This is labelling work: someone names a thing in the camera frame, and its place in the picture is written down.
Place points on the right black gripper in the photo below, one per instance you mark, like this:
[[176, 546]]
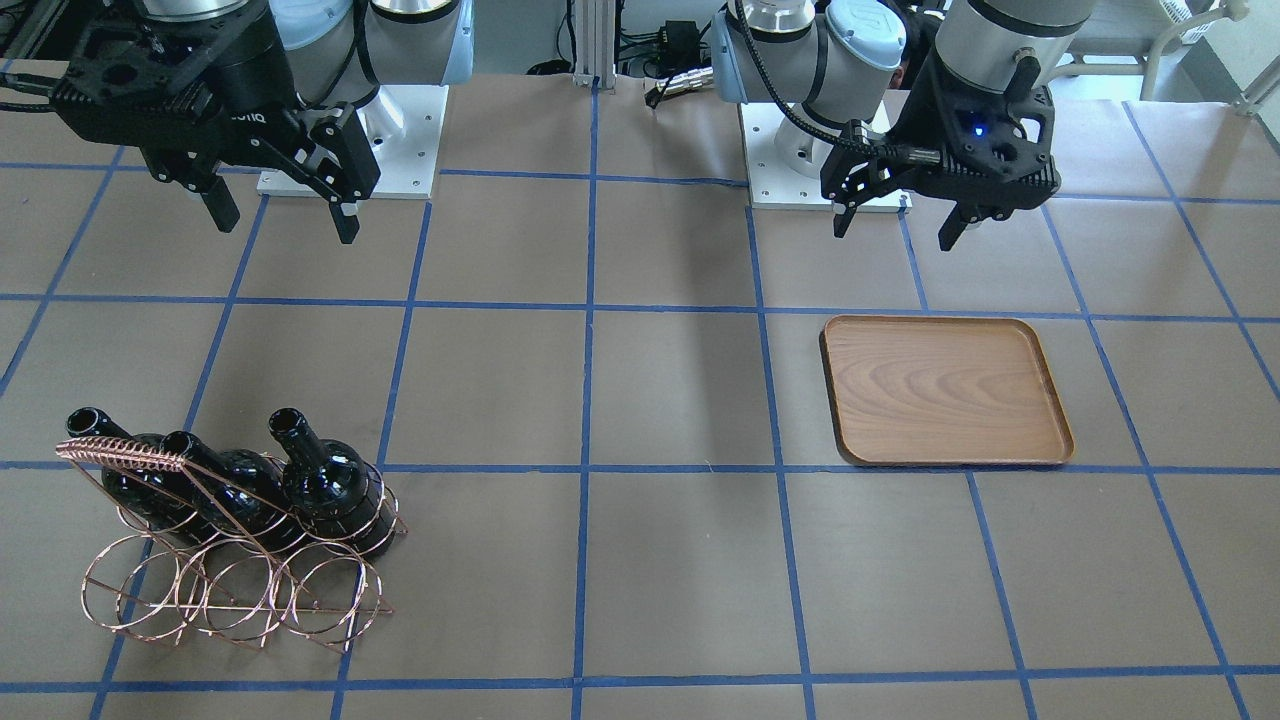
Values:
[[243, 82]]

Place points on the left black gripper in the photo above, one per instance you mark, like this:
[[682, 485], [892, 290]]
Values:
[[918, 118]]

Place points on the dark wine bottle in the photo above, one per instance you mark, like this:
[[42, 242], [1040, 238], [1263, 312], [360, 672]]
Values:
[[243, 491], [164, 499], [335, 494]]

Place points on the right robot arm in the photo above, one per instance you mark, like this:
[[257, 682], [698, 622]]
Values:
[[344, 51]]

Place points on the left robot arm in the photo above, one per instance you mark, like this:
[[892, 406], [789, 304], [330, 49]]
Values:
[[825, 67]]

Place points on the wooden tray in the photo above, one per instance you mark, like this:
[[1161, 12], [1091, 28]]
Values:
[[942, 391]]

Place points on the person in black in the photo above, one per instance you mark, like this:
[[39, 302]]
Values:
[[911, 62]]

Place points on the white chair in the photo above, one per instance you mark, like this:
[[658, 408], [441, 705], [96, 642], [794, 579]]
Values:
[[1130, 38]]

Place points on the black power adapter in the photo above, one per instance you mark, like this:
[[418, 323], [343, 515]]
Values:
[[678, 37]]

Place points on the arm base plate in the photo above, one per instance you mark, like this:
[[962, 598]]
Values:
[[403, 124], [783, 162]]

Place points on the aluminium frame post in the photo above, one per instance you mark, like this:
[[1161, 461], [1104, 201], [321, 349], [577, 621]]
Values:
[[594, 40]]

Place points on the copper wire wine basket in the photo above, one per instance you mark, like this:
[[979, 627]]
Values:
[[153, 588]]

